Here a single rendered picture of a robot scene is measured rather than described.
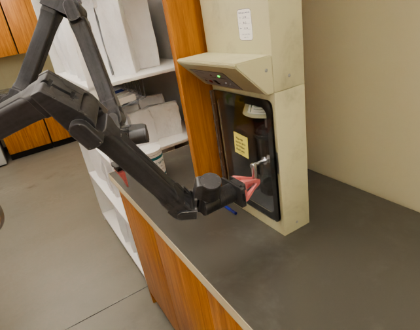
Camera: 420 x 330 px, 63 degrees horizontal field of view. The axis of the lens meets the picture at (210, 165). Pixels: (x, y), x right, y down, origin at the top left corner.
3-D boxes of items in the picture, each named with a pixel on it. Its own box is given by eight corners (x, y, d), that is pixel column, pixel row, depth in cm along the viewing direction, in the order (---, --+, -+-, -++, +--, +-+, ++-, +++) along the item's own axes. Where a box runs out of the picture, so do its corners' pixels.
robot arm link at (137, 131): (113, 114, 124) (106, 113, 115) (144, 109, 124) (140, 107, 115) (120, 147, 125) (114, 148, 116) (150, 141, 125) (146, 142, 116)
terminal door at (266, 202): (227, 190, 134) (212, 88, 117) (280, 223, 109) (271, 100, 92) (226, 190, 133) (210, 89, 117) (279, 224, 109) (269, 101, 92)
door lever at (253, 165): (269, 185, 106) (264, 183, 108) (267, 158, 102) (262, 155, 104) (256, 192, 104) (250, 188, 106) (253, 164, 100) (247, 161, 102)
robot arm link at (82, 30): (70, 13, 121) (58, 1, 110) (86, 8, 121) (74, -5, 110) (114, 129, 125) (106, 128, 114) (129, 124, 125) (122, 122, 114)
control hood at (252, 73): (211, 82, 117) (207, 52, 113) (275, 93, 91) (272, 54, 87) (182, 90, 112) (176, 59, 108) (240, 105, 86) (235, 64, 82)
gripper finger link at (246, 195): (248, 165, 106) (224, 177, 102) (263, 173, 100) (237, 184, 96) (250, 184, 109) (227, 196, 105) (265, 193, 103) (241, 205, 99)
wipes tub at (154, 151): (160, 168, 175) (154, 141, 168) (171, 176, 164) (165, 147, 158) (137, 177, 169) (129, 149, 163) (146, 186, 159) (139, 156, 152)
